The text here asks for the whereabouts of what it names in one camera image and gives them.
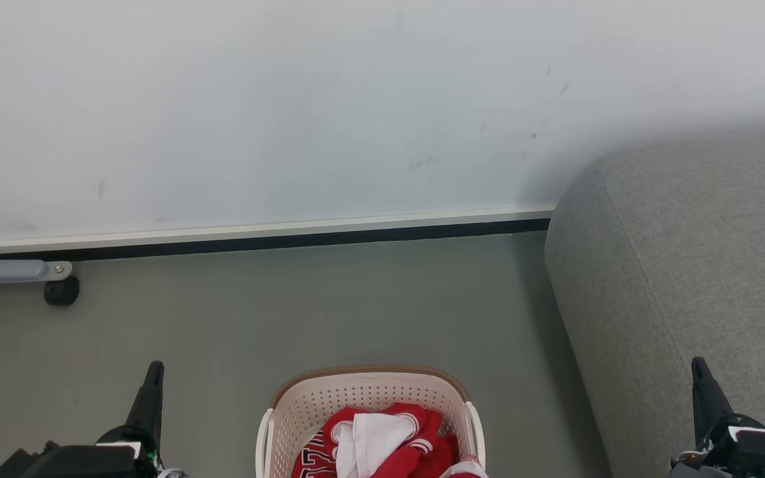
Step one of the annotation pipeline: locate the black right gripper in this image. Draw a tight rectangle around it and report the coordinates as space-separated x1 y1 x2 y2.
671 357 765 476

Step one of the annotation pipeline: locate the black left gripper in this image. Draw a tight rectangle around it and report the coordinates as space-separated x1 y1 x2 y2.
96 360 165 478

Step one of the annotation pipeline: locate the red and white jersey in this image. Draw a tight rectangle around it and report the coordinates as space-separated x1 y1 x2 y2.
291 402 489 478

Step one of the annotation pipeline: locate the grey fabric sofa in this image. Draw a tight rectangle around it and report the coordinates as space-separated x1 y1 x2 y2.
544 136 765 478

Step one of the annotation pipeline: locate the black caster wheel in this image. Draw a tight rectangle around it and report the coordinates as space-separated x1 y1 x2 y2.
44 276 80 306

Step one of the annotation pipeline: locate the cream plastic laundry basket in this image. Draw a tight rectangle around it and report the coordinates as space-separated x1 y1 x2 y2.
256 364 487 478

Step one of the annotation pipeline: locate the grey metal stand leg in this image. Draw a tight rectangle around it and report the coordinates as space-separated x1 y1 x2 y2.
0 246 73 287

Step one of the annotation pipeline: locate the silver and black baseboard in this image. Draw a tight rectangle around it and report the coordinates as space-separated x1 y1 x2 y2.
0 205 557 262

